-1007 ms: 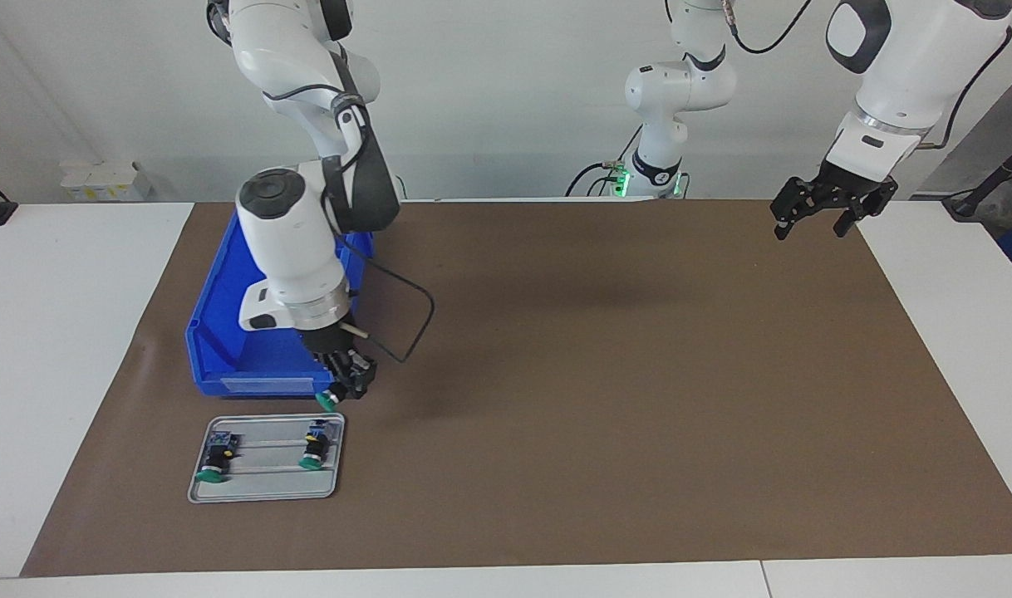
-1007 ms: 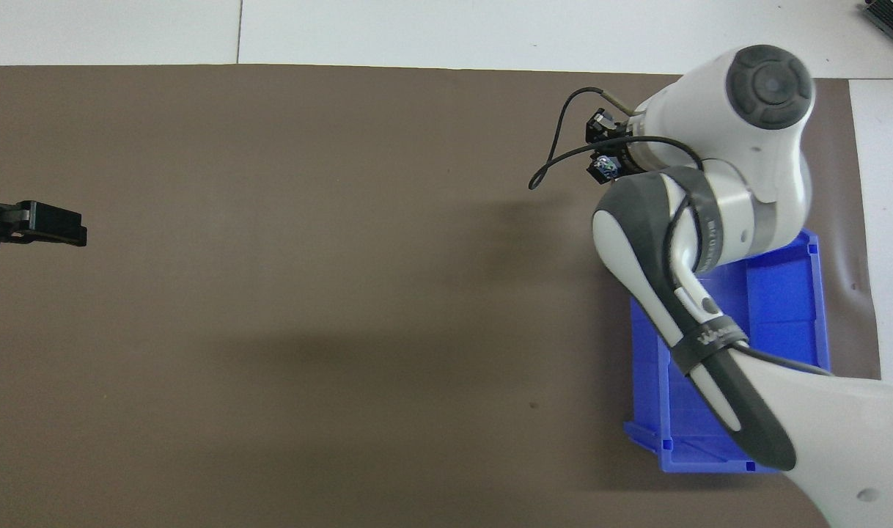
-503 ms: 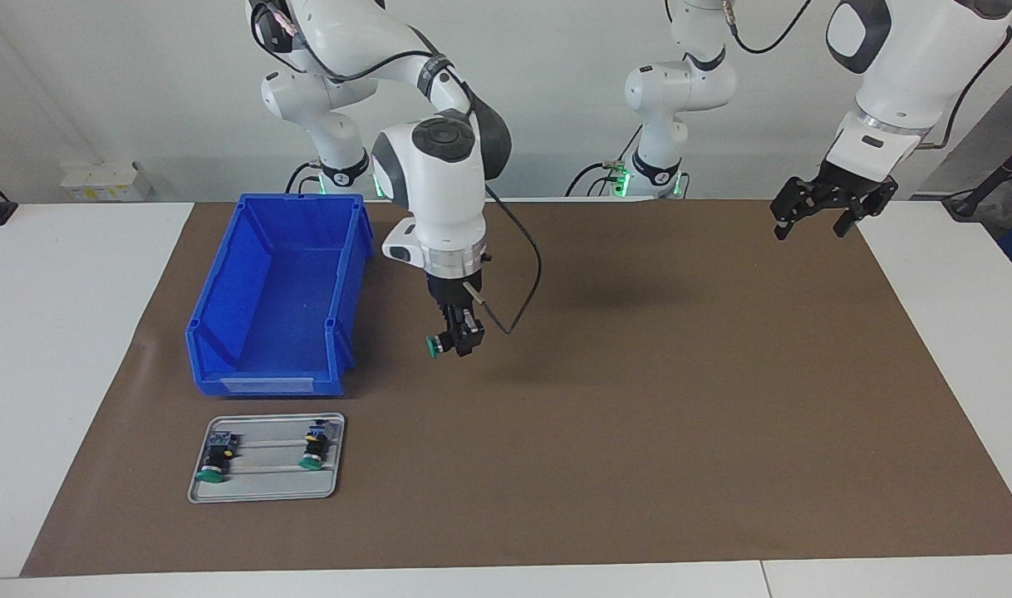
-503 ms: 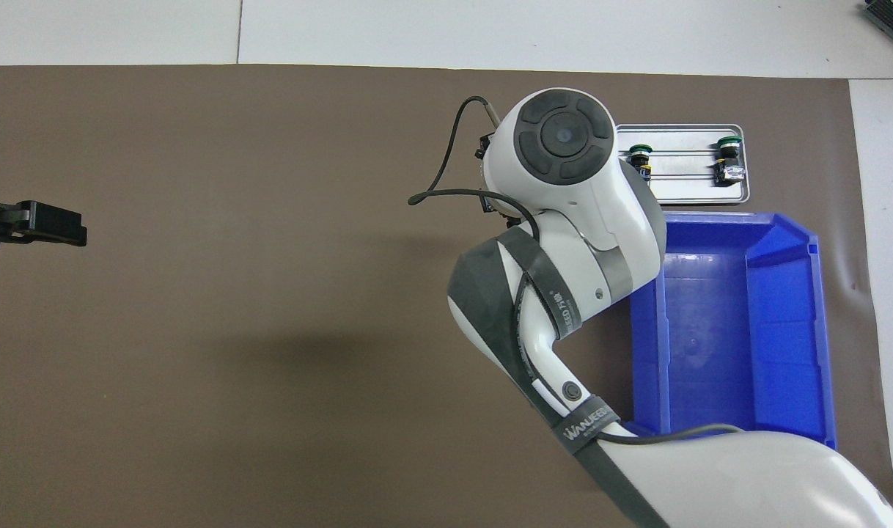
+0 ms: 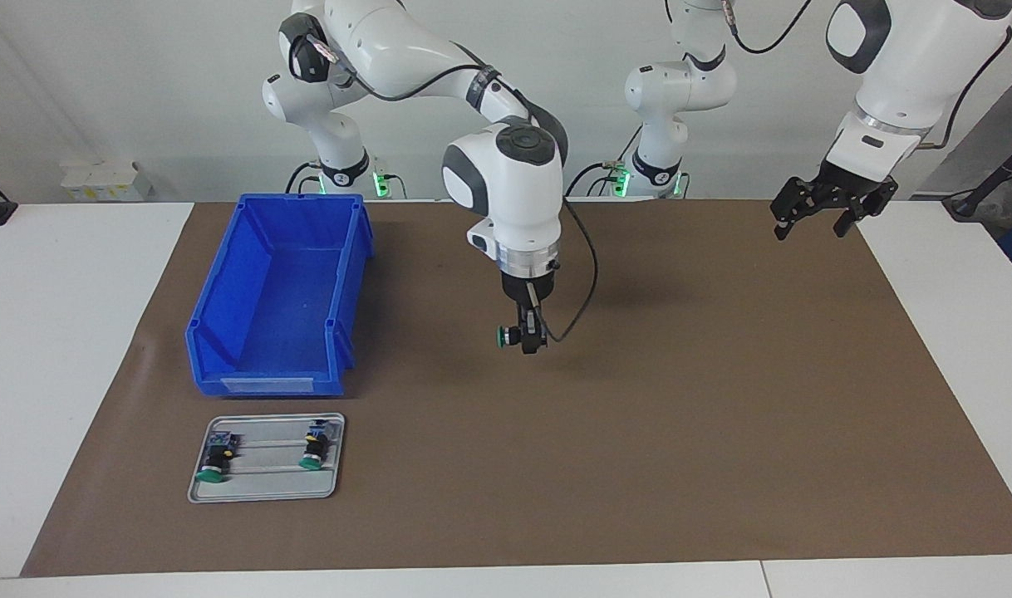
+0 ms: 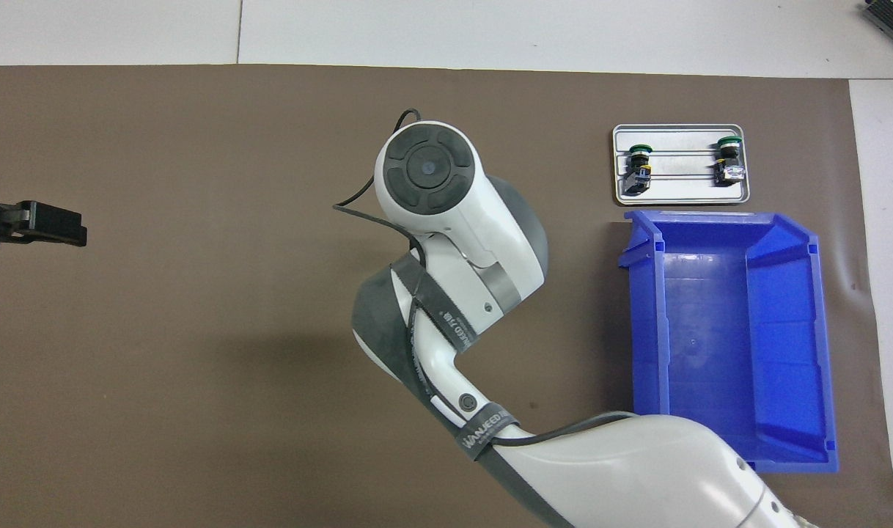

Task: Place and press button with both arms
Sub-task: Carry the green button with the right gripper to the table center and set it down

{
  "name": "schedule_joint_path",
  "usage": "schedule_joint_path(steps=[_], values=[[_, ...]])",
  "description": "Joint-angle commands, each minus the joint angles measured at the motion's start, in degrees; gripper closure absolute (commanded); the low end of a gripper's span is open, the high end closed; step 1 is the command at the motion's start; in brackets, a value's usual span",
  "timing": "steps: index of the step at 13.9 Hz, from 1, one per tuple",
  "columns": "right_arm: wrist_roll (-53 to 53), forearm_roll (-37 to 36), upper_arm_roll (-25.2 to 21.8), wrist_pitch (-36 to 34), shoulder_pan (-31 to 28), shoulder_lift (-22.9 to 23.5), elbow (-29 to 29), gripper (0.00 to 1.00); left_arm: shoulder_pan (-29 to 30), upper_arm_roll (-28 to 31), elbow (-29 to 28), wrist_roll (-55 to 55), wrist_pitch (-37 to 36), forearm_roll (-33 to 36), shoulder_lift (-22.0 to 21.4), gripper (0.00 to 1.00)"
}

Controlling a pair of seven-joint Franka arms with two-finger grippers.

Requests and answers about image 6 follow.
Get brown table mat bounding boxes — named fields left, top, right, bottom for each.
left=0, top=65, right=893, bottom=528

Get silver metal tray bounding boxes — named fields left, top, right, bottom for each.
left=611, top=123, right=751, bottom=206

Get blue plastic storage bin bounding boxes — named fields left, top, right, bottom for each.
left=619, top=210, right=839, bottom=474

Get green push button switch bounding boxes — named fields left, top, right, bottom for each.
left=713, top=136, right=746, bottom=186
left=622, top=143, right=654, bottom=196

